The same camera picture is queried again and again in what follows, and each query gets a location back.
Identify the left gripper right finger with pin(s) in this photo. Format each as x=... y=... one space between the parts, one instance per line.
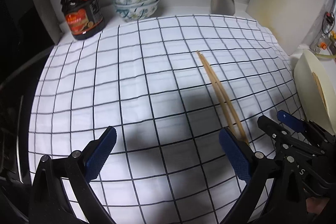
x=245 y=162

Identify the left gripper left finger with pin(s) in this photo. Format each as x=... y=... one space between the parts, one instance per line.
x=85 y=165

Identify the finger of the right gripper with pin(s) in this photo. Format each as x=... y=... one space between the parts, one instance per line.
x=280 y=135
x=298 y=125

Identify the wooden chopstick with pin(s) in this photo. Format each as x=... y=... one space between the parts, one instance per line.
x=217 y=91
x=228 y=109
x=319 y=87

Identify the right hand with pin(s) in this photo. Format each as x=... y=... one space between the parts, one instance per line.
x=323 y=209

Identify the cream round container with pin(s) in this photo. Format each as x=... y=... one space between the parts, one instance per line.
x=311 y=102

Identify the wooden chopstick inside container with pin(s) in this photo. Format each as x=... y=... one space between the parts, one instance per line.
x=319 y=87

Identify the white black checkered cloth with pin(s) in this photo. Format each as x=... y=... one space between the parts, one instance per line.
x=146 y=80

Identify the bottom patterned ceramic bowl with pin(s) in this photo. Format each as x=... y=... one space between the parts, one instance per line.
x=129 y=14

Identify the middle patterned ceramic bowl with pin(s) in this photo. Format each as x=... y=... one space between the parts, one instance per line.
x=136 y=5

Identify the gas valve with hose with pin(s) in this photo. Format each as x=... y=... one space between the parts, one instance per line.
x=321 y=46

